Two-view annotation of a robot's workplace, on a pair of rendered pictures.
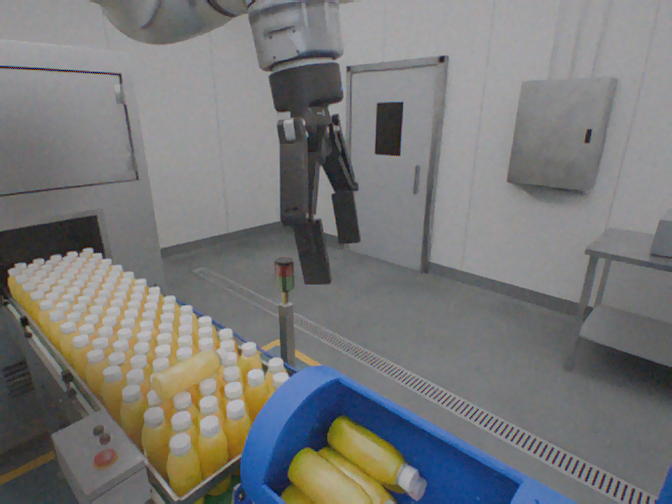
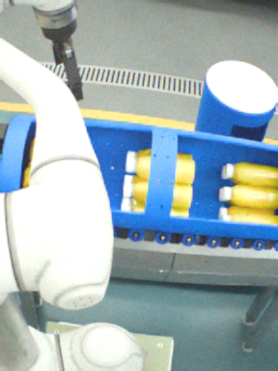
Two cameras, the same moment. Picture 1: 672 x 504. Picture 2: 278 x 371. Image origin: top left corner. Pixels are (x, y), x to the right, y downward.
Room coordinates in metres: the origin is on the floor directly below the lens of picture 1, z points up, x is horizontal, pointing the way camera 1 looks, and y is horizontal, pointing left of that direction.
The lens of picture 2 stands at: (-0.38, 0.56, 2.51)
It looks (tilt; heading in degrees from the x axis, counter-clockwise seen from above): 54 degrees down; 314
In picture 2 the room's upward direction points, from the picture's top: 9 degrees clockwise
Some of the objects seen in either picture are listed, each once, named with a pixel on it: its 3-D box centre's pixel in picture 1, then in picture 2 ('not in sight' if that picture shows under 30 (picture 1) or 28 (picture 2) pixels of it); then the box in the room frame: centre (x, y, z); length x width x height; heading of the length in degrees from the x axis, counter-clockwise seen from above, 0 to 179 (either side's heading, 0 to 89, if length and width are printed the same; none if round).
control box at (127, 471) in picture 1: (100, 465); not in sight; (0.59, 0.46, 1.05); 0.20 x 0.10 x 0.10; 48
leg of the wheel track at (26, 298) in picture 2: not in sight; (27, 299); (0.58, 0.11, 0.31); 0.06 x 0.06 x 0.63; 48
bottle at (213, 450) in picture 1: (213, 456); not in sight; (0.68, 0.27, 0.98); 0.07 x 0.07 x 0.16
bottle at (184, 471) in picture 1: (185, 476); not in sight; (0.63, 0.31, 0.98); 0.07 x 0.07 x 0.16
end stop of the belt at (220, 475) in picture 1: (260, 445); not in sight; (0.73, 0.17, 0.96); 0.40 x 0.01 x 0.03; 138
